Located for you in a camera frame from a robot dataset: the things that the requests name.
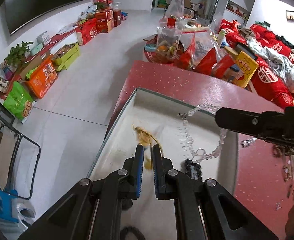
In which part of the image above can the black spiral hair tie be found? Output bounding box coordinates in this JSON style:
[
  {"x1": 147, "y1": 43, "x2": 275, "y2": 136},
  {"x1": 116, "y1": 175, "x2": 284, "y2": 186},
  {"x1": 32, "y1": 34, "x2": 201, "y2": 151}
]
[{"x1": 119, "y1": 225, "x2": 146, "y2": 240}]

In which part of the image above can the black rectangular hair clip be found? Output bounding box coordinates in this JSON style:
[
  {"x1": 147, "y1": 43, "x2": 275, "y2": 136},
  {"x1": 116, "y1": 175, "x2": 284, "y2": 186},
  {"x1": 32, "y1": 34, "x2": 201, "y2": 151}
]
[{"x1": 184, "y1": 159, "x2": 203, "y2": 181}]

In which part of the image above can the clear crystal bead bracelet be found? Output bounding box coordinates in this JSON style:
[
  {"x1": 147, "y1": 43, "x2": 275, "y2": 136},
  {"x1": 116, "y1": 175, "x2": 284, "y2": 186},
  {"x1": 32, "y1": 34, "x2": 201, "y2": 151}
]
[{"x1": 178, "y1": 102, "x2": 228, "y2": 163}]

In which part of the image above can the yellow sunflower cord bracelet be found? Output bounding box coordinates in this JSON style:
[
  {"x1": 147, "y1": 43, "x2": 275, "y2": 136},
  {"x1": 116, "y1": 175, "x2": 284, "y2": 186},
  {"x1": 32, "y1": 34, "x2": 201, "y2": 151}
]
[{"x1": 132, "y1": 124, "x2": 165, "y2": 170}]

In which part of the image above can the white jewelry tray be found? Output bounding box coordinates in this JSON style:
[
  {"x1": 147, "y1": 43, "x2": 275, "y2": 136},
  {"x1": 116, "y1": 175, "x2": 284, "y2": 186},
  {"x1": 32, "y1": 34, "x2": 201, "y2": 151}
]
[{"x1": 88, "y1": 88, "x2": 239, "y2": 239}]

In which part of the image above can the leopard print scrunchie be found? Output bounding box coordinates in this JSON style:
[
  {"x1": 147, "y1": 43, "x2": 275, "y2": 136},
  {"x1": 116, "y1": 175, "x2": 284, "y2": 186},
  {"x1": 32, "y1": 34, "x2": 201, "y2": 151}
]
[{"x1": 272, "y1": 145, "x2": 294, "y2": 158}]

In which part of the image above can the silver rhinestone barrette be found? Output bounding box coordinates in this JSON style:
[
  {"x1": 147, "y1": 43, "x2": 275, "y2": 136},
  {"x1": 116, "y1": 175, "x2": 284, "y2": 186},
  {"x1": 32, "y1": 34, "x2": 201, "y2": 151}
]
[{"x1": 240, "y1": 137, "x2": 257, "y2": 148}]

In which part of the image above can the grey white clothes pile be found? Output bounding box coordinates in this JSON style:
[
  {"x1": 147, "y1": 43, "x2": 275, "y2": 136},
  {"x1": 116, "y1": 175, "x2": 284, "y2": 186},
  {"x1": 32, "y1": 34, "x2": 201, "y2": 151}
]
[{"x1": 246, "y1": 37, "x2": 294, "y2": 93}]

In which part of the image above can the yellow snack bag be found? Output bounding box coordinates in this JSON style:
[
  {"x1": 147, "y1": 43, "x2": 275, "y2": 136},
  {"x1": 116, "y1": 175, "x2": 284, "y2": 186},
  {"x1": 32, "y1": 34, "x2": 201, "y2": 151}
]
[{"x1": 233, "y1": 51, "x2": 259, "y2": 88}]

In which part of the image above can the green snack bag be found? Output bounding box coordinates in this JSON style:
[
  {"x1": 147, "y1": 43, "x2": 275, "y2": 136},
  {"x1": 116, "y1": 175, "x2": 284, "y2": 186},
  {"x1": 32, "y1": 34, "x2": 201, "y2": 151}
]
[{"x1": 3, "y1": 81, "x2": 35, "y2": 124}]

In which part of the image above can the orange gift box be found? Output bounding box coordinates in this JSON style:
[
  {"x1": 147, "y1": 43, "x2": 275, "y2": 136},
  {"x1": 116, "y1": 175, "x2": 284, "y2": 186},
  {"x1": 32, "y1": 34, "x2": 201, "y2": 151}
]
[{"x1": 25, "y1": 56, "x2": 58, "y2": 99}]

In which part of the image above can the black folding cart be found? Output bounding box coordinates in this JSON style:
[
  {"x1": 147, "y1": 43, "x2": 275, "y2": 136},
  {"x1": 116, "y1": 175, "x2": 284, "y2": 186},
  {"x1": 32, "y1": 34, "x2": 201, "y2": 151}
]
[{"x1": 0, "y1": 102, "x2": 41, "y2": 200}]

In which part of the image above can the green yellow gift box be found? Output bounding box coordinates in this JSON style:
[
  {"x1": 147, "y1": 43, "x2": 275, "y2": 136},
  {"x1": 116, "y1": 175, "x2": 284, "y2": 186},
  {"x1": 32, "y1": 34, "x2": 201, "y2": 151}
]
[{"x1": 51, "y1": 43, "x2": 80, "y2": 72}]

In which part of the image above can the potted green plant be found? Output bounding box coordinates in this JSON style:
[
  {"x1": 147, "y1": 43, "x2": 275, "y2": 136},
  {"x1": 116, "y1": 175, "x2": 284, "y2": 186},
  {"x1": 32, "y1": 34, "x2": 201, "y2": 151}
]
[{"x1": 4, "y1": 41, "x2": 33, "y2": 66}]

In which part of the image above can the red gift box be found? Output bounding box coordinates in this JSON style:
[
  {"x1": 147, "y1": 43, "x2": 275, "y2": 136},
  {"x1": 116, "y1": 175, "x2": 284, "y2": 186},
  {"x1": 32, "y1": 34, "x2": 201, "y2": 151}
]
[{"x1": 76, "y1": 18, "x2": 97, "y2": 46}]

